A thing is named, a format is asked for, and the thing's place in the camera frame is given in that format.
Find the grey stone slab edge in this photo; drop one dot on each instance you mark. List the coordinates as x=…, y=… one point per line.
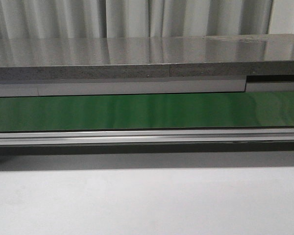
x=58, y=73

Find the green conveyor belt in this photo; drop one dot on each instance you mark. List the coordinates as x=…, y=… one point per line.
x=146, y=111

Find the white curtain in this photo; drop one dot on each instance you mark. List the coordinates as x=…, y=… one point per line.
x=143, y=18

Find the rear grey conveyor rail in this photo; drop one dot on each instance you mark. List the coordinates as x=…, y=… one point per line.
x=165, y=85

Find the front aluminium conveyor rail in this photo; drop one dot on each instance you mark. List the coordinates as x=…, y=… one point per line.
x=146, y=136

